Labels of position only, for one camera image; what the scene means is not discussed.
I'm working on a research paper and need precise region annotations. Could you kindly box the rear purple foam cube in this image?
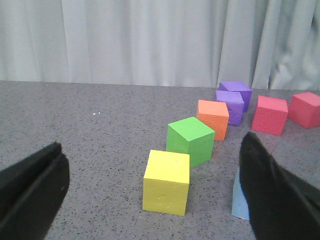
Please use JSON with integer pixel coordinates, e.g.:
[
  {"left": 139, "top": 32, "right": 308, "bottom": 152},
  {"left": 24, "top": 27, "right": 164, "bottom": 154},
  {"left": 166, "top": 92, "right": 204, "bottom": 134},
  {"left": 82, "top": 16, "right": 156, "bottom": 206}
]
[{"left": 218, "top": 81, "right": 252, "bottom": 112}]

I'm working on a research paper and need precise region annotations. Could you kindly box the purple foam cube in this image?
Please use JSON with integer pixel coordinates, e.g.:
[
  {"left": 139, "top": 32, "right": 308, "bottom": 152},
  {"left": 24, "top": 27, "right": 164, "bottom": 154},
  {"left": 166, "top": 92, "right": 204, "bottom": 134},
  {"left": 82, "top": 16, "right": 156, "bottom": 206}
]
[
  {"left": 215, "top": 90, "right": 245, "bottom": 126},
  {"left": 218, "top": 81, "right": 252, "bottom": 112}
]

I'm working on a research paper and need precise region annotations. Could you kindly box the front purple foam cube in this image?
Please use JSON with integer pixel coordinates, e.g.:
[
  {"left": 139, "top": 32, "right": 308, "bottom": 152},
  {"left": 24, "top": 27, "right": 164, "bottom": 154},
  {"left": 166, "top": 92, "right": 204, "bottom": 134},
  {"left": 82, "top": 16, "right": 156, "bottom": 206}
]
[{"left": 215, "top": 90, "right": 245, "bottom": 126}]

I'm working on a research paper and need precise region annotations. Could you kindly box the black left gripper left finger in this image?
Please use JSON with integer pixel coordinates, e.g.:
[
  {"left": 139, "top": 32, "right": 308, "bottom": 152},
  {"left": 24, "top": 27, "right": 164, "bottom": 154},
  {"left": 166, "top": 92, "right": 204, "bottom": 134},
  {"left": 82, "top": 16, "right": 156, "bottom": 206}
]
[{"left": 0, "top": 142, "right": 70, "bottom": 240}]

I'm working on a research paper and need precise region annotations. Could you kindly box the white curtain backdrop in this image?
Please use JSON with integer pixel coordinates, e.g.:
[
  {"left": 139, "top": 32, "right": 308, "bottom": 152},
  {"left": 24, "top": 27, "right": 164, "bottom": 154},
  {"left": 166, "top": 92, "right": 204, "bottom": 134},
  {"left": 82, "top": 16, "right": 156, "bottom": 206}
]
[{"left": 0, "top": 0, "right": 320, "bottom": 90}]

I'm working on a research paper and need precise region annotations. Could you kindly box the small orange foam cube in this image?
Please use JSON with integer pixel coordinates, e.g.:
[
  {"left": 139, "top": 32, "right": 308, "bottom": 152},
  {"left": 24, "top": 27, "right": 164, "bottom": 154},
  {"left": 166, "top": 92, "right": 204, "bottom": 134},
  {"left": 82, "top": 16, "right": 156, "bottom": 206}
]
[{"left": 196, "top": 99, "right": 230, "bottom": 141}]

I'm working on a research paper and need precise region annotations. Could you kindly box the smooth red foam cube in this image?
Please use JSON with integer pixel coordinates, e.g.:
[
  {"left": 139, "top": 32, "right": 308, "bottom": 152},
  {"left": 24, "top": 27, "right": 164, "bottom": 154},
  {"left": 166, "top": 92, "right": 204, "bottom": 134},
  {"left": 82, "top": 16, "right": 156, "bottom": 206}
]
[{"left": 288, "top": 92, "right": 320, "bottom": 129}]

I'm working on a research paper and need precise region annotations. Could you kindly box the green foam cube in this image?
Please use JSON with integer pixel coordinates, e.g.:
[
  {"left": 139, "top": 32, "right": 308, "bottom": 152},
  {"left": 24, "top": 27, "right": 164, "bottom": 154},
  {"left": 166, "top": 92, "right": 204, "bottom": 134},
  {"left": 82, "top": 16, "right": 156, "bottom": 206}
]
[{"left": 166, "top": 116, "right": 216, "bottom": 168}]

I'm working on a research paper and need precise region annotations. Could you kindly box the notched light blue foam cube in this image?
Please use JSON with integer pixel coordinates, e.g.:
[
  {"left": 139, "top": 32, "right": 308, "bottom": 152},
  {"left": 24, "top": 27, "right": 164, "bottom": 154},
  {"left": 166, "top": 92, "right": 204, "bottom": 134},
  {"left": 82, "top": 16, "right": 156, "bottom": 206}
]
[{"left": 231, "top": 169, "right": 250, "bottom": 221}]

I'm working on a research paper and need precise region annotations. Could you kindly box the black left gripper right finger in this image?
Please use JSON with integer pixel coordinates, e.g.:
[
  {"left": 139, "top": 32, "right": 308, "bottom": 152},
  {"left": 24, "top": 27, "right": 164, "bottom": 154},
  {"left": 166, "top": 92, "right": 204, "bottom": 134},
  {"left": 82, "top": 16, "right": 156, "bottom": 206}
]
[{"left": 239, "top": 132, "right": 320, "bottom": 240}]

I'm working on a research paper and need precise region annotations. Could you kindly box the yellow foam cube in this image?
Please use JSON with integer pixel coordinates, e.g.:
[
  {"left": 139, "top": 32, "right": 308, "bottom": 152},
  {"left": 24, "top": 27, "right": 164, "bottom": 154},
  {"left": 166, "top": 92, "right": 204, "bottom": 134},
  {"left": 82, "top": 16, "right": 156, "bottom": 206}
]
[{"left": 142, "top": 149, "right": 190, "bottom": 216}]

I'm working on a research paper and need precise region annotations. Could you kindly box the textured red foam cube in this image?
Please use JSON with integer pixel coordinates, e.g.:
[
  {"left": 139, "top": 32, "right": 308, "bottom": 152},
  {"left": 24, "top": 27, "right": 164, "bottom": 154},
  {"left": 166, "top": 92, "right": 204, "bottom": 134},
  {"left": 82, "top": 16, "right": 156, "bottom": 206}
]
[{"left": 251, "top": 95, "right": 288, "bottom": 136}]

